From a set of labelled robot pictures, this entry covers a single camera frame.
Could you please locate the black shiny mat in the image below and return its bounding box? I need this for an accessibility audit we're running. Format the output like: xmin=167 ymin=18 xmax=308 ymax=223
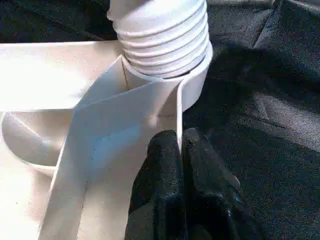
xmin=0 ymin=0 xmax=320 ymax=240

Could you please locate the white plastic table leg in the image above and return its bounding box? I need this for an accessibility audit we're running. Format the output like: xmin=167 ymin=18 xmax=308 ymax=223
xmin=106 ymin=0 xmax=214 ymax=80

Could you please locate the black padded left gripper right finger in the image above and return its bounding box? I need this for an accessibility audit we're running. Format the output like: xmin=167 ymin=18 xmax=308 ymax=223
xmin=181 ymin=127 xmax=251 ymax=240

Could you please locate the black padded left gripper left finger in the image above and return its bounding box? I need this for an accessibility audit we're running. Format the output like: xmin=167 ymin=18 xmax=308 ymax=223
xmin=126 ymin=129 xmax=186 ymax=240

